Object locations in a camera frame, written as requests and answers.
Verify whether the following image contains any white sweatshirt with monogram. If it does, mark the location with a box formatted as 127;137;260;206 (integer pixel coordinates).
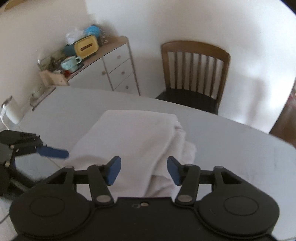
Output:
64;110;197;199

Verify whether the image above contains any white kettle jug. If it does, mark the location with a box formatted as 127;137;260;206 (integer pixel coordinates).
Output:
1;95;23;130

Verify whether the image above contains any glass teapot on tray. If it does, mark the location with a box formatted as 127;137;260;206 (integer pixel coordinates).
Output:
29;84;56;111

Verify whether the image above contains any wooden box tray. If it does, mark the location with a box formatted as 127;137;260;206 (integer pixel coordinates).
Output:
39;70;69;87

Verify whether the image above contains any light blue mug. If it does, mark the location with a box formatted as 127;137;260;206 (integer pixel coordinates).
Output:
60;56;82;73

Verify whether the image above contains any brown wooden chair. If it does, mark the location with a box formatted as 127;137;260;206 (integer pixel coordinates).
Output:
157;40;231;114

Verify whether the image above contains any white drawer cabinet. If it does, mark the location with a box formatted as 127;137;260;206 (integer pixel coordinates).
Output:
67;36;140;95

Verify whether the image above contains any yellow tissue box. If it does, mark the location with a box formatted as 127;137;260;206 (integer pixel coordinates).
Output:
74;35;99;59

